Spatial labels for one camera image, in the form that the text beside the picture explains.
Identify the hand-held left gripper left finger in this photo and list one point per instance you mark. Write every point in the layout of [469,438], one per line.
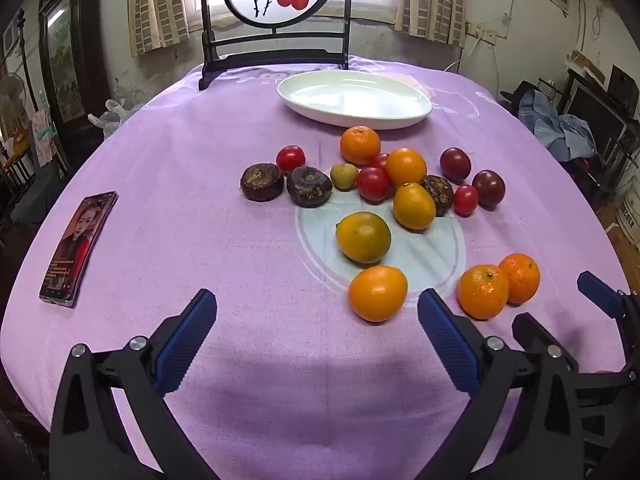
[185,340]

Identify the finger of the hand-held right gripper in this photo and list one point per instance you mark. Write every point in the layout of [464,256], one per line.
[527,330]
[600,294]

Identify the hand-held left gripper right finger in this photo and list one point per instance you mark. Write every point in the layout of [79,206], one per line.
[450,345]

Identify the tangerine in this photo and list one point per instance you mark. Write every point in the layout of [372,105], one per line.
[483,291]
[522,277]
[360,145]

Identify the smooth orange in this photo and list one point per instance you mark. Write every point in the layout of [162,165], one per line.
[414,206]
[406,166]
[377,293]

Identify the green-tinged orange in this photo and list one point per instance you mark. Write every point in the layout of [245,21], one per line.
[363,237]

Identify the red cherry tomato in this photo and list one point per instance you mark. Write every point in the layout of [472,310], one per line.
[380,160]
[465,200]
[291,158]
[373,183]

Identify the dark purple tomato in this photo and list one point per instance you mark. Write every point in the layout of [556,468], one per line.
[488,188]
[455,164]

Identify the brown water chestnut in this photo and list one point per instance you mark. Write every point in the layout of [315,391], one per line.
[442,195]
[309,186]
[261,183]

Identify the white oval plate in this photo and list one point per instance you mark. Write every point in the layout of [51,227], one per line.
[350,97]

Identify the white bucket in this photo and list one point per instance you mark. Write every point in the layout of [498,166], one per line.
[630,220]

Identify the purple tablecloth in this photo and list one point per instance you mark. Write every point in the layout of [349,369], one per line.
[200,210]

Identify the smartphone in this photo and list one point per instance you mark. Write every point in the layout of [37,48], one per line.
[77,250]

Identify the blue clothing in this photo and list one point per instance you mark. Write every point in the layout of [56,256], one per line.
[565,130]

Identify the black monitor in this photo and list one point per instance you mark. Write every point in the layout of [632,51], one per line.
[597,112]

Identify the small yellow-green fruit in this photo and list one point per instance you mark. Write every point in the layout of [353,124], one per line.
[344,176]

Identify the white plastic bag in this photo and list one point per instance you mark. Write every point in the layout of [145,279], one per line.
[111,115]

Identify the dark wooden cabinet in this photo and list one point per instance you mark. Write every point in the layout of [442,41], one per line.
[65,75]

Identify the electric fan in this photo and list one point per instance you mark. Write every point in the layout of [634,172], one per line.
[10,102]

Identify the black round painted table screen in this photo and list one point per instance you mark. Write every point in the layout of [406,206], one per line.
[275,57]

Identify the checked curtain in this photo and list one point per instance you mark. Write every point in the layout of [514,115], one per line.
[432,0]
[157,5]

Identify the wall socket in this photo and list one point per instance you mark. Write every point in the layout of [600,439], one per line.
[481,32]

